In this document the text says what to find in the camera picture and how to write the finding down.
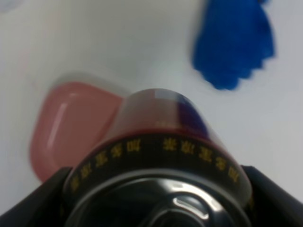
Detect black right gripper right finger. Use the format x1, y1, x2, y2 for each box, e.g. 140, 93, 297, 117
242, 166, 303, 227

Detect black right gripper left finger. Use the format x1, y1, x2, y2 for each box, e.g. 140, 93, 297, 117
0, 167, 71, 227

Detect red drink can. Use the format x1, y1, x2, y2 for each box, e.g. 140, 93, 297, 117
63, 89, 252, 227

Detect pink plastic tray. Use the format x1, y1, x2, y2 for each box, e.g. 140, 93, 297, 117
30, 82, 123, 182

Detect blue crumpled cloth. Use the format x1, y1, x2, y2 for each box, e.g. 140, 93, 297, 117
192, 0, 275, 90

